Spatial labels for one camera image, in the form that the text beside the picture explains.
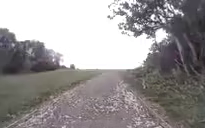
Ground green grass verge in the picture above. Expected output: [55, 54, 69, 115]
[123, 69, 205, 128]

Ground green grass field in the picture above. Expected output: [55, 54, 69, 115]
[0, 68, 103, 128]

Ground leaning trees with undergrowth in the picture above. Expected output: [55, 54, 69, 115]
[108, 0, 205, 88]

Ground clump of dark trees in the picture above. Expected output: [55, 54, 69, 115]
[0, 27, 77, 76]

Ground grey gravel dirt path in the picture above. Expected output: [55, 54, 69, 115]
[4, 69, 173, 128]

